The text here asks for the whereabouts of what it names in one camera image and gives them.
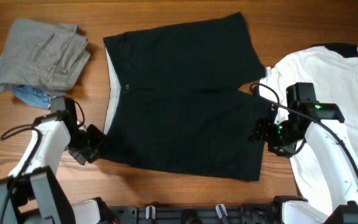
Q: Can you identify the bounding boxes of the black shorts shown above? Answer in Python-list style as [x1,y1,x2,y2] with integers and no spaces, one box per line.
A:
[101,13,272,181]

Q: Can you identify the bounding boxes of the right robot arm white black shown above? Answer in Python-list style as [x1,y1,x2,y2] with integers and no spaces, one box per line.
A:
[252,101,358,223]

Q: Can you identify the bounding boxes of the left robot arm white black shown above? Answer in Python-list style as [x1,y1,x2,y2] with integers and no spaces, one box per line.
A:
[0,121,114,224]

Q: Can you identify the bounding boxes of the folded blue jeans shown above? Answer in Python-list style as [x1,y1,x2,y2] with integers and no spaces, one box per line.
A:
[0,53,55,110]

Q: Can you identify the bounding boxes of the white t-shirt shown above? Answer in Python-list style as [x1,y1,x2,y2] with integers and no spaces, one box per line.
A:
[259,44,358,215]

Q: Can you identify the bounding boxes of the folded grey trousers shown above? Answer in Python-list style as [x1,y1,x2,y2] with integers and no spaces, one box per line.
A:
[0,19,90,96]

